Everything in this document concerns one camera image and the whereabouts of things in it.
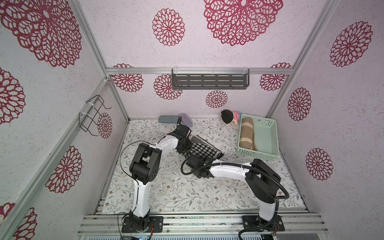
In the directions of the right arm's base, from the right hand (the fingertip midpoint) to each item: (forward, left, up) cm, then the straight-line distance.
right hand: (200, 164), depth 91 cm
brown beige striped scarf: (+21, -33, 0) cm, 39 cm away
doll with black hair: (+37, -21, +5) cm, 42 cm away
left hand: (+13, +7, -1) cm, 14 cm away
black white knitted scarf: (+13, 0, -1) cm, 13 cm away
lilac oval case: (+38, +11, 0) cm, 39 cm away
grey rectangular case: (+38, +28, 0) cm, 48 cm away
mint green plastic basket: (+31, -50, -6) cm, 59 cm away
